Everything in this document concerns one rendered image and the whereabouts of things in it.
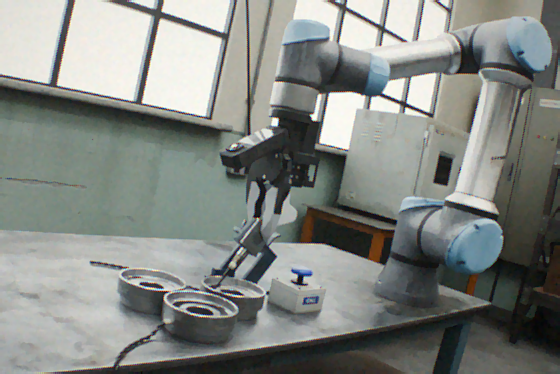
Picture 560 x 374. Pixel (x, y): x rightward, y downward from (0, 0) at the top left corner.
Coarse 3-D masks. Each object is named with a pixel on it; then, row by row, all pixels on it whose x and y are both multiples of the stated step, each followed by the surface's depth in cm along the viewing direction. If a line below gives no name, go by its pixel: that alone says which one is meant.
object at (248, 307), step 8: (208, 280) 84; (216, 280) 86; (224, 280) 87; (232, 280) 87; (240, 280) 87; (208, 288) 78; (216, 288) 83; (224, 288) 84; (232, 288) 85; (248, 288) 87; (256, 288) 85; (224, 296) 77; (232, 296) 77; (240, 296) 77; (248, 296) 82; (256, 296) 79; (264, 296) 81; (240, 304) 77; (248, 304) 78; (256, 304) 79; (240, 312) 78; (248, 312) 78; (256, 312) 80
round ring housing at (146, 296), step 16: (128, 272) 79; (144, 272) 81; (160, 272) 81; (128, 288) 72; (144, 288) 71; (160, 288) 78; (176, 288) 79; (128, 304) 73; (144, 304) 72; (160, 304) 72
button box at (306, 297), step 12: (276, 288) 90; (288, 288) 88; (300, 288) 87; (312, 288) 89; (324, 288) 91; (276, 300) 90; (288, 300) 88; (300, 300) 87; (312, 300) 89; (300, 312) 88
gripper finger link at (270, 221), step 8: (272, 192) 81; (272, 200) 81; (288, 200) 84; (272, 208) 81; (288, 208) 84; (264, 216) 82; (272, 216) 81; (280, 216) 82; (288, 216) 84; (296, 216) 85; (264, 224) 82; (272, 224) 82; (280, 224) 83; (264, 232) 82; (272, 232) 82; (264, 240) 83
